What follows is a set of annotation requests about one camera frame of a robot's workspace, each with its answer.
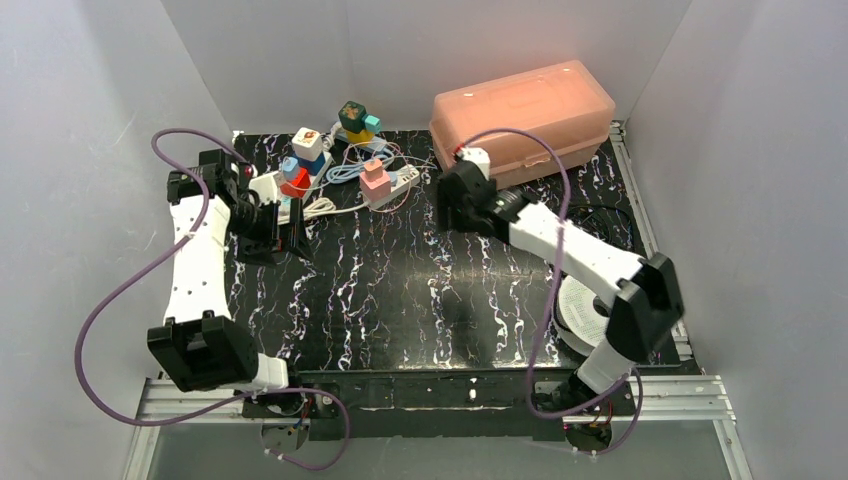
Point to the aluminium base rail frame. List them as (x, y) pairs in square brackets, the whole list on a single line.
[(462, 403)]

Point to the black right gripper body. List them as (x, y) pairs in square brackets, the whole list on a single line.
[(454, 201)]

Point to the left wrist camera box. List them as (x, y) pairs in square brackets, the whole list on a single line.
[(265, 189)]

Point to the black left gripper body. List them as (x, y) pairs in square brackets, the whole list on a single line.
[(276, 234)]

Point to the pink translucent storage box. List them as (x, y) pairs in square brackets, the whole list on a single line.
[(562, 104)]

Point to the long white power strip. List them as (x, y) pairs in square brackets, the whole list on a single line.
[(289, 162)]

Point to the pink power adapter plug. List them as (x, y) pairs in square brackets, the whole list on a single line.
[(375, 182)]

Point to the red power adapter plug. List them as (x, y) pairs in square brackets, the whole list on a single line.
[(295, 183)]

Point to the blue power adapter plug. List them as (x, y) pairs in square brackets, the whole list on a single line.
[(314, 167)]

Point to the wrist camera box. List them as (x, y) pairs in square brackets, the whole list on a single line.
[(265, 189), (477, 156)]

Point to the green and yellow adapter stack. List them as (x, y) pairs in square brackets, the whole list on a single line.
[(358, 126)]

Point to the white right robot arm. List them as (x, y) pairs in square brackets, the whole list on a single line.
[(643, 295)]

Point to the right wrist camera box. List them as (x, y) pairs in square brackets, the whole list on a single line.
[(477, 156)]

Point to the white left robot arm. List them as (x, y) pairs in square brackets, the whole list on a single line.
[(199, 345)]

